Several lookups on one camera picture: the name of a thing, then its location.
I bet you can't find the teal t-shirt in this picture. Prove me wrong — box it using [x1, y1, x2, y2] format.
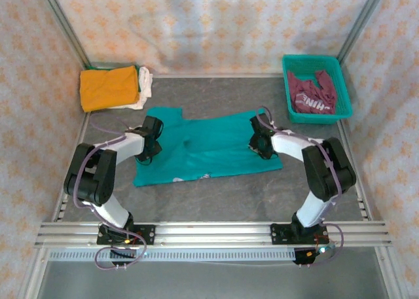
[132, 106, 284, 188]

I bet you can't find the white folded t-shirt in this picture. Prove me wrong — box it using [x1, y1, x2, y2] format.
[107, 66, 154, 111]

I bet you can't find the orange folded t-shirt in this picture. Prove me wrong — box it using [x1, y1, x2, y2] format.
[79, 65, 140, 113]

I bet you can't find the maroon printed t-shirt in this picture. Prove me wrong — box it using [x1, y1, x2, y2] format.
[286, 69, 338, 116]

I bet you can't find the teal plastic basket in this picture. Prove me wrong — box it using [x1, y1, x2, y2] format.
[282, 54, 354, 125]

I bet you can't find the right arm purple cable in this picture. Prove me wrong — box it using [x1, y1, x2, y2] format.
[257, 106, 345, 267]

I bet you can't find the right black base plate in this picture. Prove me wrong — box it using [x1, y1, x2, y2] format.
[270, 222, 330, 247]

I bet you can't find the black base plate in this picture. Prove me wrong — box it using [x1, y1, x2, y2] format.
[96, 224, 156, 247]
[270, 222, 330, 247]

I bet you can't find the aluminium mounting rail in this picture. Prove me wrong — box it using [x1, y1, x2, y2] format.
[34, 220, 392, 248]

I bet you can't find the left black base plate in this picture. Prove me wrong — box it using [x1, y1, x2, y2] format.
[96, 224, 156, 247]

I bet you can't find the slotted grey cable duct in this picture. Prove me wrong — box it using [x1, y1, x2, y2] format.
[48, 248, 297, 263]

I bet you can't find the aluminium frame post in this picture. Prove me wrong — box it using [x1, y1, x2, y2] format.
[337, 0, 390, 63]
[34, 0, 92, 69]

